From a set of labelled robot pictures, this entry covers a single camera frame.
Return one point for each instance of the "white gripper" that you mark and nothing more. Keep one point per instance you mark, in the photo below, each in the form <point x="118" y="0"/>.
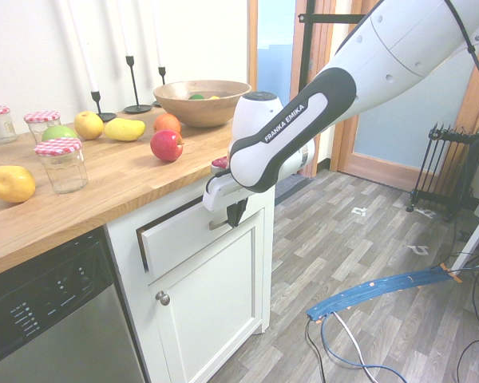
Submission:
<point x="219" y="193"/>

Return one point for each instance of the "white drawer with wooden inside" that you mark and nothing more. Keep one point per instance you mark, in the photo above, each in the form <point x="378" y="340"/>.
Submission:
<point x="175" y="243"/>

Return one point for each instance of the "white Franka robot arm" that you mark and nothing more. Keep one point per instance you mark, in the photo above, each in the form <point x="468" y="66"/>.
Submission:
<point x="383" y="48"/>

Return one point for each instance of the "pink round object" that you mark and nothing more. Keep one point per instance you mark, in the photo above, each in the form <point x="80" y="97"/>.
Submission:
<point x="219" y="163"/>

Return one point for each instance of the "dark grey doormat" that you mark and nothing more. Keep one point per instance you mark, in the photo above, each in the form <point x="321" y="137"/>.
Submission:
<point x="289" y="185"/>

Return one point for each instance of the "white kitchen cabinet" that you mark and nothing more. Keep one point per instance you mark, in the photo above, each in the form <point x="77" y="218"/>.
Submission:
<point x="268" y="259"/>

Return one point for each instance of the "white cabinet door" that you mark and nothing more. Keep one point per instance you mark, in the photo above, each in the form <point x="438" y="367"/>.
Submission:
<point x="207" y="299"/>

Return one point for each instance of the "red apple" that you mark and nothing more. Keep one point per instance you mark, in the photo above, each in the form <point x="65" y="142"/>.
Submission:
<point x="165" y="147"/>

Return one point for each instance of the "large wooden bowl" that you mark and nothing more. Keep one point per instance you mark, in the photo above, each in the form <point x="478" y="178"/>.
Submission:
<point x="195" y="113"/>

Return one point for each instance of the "orange red peach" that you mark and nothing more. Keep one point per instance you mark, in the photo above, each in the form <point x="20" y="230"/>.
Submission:
<point x="167" y="123"/>

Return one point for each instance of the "round metal door knob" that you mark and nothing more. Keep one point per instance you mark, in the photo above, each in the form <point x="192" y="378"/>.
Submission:
<point x="162" y="297"/>

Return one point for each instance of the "small yellow fruit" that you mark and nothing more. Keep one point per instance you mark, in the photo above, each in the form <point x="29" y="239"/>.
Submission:
<point x="214" y="97"/>

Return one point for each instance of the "small green fruit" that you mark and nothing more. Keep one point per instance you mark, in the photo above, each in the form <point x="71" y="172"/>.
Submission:
<point x="196" y="96"/>

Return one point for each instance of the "yellow mango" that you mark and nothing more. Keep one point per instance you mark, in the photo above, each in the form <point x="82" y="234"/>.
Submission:
<point x="123" y="129"/>

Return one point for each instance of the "tall black candle holder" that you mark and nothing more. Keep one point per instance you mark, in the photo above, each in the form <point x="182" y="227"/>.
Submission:
<point x="137" y="108"/>

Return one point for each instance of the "blue tape strip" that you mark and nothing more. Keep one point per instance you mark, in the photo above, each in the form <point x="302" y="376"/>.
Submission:
<point x="363" y="290"/>

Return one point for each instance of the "medium black candle holder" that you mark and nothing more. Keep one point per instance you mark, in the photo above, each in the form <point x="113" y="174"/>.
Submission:
<point x="162" y="76"/>

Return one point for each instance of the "black metal rack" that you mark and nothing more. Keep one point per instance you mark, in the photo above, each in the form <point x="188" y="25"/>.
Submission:
<point x="309" y="60"/>

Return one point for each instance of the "yellow apple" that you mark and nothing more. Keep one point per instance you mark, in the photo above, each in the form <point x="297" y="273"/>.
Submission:
<point x="88" y="125"/>

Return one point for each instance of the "faceted glass jar checkered lid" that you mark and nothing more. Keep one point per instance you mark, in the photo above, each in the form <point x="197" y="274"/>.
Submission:
<point x="64" y="171"/>

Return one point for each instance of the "short black candle holder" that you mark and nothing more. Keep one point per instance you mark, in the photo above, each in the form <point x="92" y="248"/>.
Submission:
<point x="97" y="99"/>

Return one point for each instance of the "green apple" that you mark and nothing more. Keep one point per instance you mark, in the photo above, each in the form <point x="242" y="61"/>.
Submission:
<point x="60" y="132"/>

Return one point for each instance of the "wooden framed glass door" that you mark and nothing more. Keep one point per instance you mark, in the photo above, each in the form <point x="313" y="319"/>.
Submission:
<point x="423" y="131"/>

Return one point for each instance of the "black oil radiator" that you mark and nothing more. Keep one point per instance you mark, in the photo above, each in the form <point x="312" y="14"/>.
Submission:
<point x="447" y="175"/>

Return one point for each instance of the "small glass jar checkered lid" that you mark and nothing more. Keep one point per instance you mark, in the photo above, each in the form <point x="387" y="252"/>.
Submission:
<point x="40" y="125"/>

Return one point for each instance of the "stainless steel dishwasher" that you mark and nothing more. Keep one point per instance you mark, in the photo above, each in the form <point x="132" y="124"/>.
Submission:
<point x="64" y="339"/>

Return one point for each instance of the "large yellow round fruit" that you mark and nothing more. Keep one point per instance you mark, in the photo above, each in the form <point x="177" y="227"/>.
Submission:
<point x="11" y="184"/>

